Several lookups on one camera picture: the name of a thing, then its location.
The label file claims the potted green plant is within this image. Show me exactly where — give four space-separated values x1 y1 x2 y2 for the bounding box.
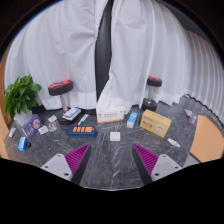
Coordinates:
3 74 43 126

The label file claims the small white pouch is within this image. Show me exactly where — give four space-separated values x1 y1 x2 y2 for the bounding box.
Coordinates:
8 127 18 138

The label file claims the white charger block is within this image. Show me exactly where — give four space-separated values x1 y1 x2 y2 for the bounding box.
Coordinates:
109 131 122 142

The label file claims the white tube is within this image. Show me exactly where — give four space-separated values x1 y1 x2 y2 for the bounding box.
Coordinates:
77 113 90 126

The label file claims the yellow cardboard box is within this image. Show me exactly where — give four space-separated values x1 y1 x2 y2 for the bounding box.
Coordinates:
139 109 172 139

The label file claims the white pleated curtain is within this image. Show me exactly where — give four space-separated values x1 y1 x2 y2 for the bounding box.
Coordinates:
183 29 224 124

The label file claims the dark blue power strip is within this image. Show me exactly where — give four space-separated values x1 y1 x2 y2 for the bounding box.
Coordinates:
67 124 98 138

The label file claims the orange table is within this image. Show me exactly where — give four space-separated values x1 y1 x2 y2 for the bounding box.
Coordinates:
189 114 224 163

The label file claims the purple box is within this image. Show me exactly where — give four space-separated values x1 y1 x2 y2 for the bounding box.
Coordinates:
21 113 43 141

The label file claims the small blue and white box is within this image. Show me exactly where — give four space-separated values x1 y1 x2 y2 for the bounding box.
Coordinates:
126 111 139 129

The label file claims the black stool with red top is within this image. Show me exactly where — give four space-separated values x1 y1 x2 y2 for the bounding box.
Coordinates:
141 75 163 112
47 79 74 114

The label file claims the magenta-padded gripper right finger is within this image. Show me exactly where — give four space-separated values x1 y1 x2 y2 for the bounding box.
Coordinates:
131 143 185 186

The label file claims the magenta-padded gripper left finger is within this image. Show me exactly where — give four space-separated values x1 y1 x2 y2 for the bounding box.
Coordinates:
39 143 92 185

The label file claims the small white wrapper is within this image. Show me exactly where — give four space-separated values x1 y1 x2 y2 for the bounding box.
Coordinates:
167 137 181 148

